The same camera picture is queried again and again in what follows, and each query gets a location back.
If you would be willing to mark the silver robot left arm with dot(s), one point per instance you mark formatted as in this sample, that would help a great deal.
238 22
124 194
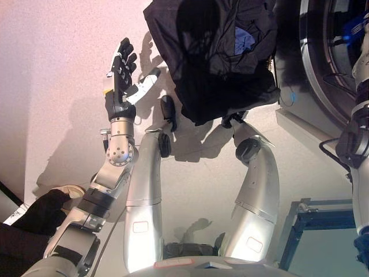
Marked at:
112 176

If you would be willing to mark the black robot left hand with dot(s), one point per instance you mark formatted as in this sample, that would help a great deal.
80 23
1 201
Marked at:
121 98

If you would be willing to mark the blue metal frame cart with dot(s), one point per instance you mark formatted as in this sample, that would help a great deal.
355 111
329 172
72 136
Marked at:
311 219

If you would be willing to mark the grey robot torso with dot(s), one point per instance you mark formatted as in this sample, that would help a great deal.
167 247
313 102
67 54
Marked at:
173 267

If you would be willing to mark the black fabric laundry basket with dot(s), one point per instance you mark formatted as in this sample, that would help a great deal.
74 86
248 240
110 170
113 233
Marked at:
219 78

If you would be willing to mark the grey machine plinth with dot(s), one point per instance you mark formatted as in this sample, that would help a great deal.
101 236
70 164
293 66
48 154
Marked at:
308 130

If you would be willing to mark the black robot left foot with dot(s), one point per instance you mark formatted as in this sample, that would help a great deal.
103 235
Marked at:
168 111

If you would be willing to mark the black robot right foot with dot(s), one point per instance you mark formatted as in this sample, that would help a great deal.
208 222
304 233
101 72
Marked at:
232 119

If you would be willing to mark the black trouser leg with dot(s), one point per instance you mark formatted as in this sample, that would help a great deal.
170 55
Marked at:
31 231

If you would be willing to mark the beige shoe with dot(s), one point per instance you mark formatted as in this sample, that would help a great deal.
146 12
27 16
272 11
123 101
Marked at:
70 191

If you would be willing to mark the dark grey washing machine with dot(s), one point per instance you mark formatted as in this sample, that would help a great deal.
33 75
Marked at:
317 57

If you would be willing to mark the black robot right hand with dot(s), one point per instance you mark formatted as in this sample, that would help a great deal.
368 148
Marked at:
356 138

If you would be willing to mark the silver robot left leg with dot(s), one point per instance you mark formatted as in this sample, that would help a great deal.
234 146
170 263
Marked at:
144 202

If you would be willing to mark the black robot foot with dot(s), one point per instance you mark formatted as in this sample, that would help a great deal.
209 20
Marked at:
168 111
232 119

